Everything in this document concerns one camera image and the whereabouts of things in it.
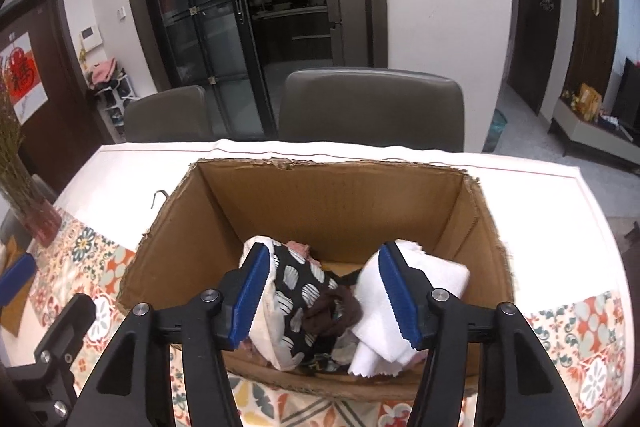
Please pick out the brown cardboard box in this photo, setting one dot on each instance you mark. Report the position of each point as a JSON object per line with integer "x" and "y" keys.
{"x": 325, "y": 207}

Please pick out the dark wooden door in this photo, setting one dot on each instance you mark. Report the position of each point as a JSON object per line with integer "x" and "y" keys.
{"x": 535, "y": 22}

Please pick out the patterned white tablecloth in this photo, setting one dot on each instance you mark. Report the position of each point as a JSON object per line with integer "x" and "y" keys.
{"x": 550, "y": 207}

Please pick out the black glass sliding door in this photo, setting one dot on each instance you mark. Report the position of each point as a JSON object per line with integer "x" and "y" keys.
{"x": 200, "y": 32}

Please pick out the grey dining chair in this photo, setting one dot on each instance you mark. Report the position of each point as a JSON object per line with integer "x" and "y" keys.
{"x": 370, "y": 107}
{"x": 165, "y": 114}

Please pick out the white television cabinet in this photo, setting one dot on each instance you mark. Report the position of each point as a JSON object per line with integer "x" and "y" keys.
{"x": 595, "y": 134}

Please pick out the vase with dried flowers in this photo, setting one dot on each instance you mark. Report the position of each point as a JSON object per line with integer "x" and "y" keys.
{"x": 35, "y": 212}

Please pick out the dark brown hair band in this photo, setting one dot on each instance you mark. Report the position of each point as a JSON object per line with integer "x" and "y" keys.
{"x": 330, "y": 312}

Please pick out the red wall poster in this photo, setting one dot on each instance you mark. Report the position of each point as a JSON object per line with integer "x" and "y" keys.
{"x": 20, "y": 77}

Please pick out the white wall intercom panel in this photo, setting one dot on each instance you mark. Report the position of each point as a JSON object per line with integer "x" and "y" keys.
{"x": 91, "y": 38}

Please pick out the white cloth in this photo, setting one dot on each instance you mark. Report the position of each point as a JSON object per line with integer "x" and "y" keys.
{"x": 370, "y": 337}

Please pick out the black television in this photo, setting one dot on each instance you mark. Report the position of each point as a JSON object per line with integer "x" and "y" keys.
{"x": 631, "y": 92}

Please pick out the yellow brown flat box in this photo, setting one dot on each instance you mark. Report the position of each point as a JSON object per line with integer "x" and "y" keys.
{"x": 15, "y": 317}

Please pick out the pink cloth item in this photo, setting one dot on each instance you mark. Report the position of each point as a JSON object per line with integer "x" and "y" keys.
{"x": 102, "y": 72}

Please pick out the white shoe rack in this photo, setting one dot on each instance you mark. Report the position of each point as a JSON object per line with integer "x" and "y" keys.
{"x": 112, "y": 102}

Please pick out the black white-dotted cloth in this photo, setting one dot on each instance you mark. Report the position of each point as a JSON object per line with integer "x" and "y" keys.
{"x": 295, "y": 277}

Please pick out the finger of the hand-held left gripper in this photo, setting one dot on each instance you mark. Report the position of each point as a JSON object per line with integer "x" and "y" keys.
{"x": 17, "y": 277}
{"x": 67, "y": 332}

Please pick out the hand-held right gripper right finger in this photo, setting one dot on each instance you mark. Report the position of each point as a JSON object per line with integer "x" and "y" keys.
{"x": 397, "y": 302}

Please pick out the pink fluffy cloth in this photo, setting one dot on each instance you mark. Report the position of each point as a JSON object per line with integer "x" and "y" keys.
{"x": 300, "y": 249}

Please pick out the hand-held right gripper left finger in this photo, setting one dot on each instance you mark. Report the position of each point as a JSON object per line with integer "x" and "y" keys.
{"x": 250, "y": 302}

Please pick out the yellow bags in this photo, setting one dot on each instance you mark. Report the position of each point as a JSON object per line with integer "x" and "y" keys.
{"x": 587, "y": 99}

